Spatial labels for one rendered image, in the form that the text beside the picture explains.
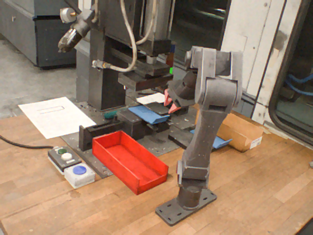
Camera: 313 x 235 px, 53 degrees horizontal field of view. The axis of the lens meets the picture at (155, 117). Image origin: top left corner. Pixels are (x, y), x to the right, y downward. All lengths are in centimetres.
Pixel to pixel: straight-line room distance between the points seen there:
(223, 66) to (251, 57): 87
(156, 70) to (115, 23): 23
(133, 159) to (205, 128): 39
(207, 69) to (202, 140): 18
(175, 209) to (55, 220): 32
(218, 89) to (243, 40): 97
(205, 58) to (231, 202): 48
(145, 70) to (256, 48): 66
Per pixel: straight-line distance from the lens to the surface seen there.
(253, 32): 161
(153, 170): 104
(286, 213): 105
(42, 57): 430
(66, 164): 101
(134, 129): 116
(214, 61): 71
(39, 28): 419
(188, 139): 121
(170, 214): 90
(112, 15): 121
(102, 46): 128
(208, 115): 72
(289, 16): 146
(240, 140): 124
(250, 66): 162
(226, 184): 107
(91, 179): 98
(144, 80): 109
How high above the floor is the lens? 153
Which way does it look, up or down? 27 degrees down
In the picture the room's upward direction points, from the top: 8 degrees clockwise
